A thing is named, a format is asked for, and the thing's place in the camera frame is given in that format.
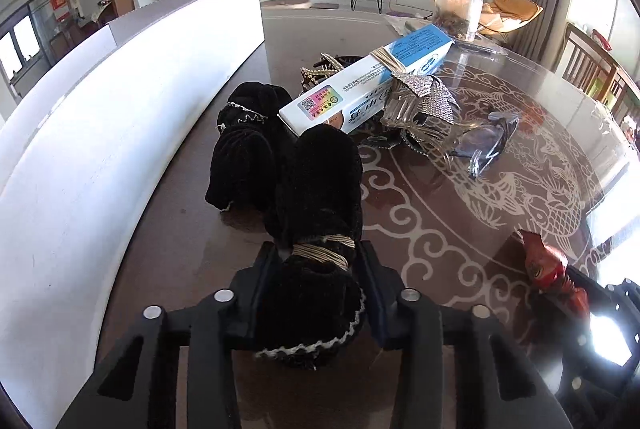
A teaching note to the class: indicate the blue white ointment box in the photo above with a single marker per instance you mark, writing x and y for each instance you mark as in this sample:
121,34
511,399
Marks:
360,89

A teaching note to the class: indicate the wooden dining chair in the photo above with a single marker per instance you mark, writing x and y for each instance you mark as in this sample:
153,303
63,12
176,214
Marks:
587,59
627,99

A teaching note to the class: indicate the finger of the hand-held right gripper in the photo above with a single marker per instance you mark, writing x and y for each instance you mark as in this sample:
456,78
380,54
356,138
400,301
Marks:
575,349
595,286

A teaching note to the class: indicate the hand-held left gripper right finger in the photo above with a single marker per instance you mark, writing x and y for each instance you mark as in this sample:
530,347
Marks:
372,269

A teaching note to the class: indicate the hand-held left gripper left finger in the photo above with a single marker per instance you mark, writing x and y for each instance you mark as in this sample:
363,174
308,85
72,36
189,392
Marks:
262,274

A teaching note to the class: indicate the black claw hair clip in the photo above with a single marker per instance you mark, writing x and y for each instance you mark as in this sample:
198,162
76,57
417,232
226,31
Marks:
350,57

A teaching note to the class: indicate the red window sign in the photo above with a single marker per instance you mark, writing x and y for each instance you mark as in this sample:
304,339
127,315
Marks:
60,5

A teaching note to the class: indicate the clear plastic jar black lid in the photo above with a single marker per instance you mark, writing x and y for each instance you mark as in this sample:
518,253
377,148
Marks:
457,6

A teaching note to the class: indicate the large white cardboard box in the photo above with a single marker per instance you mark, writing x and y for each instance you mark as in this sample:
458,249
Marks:
100,134

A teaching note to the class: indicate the pearl hair clip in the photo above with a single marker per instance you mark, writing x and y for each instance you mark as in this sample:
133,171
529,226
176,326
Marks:
320,74

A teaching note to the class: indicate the rhinestone bow hair clip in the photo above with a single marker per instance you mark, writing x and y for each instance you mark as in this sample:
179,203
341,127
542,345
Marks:
430,96

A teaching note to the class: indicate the red snack packet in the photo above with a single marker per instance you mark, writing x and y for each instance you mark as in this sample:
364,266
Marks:
547,264

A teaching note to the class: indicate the yellow lounge chair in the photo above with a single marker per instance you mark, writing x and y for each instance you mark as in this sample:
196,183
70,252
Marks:
515,6

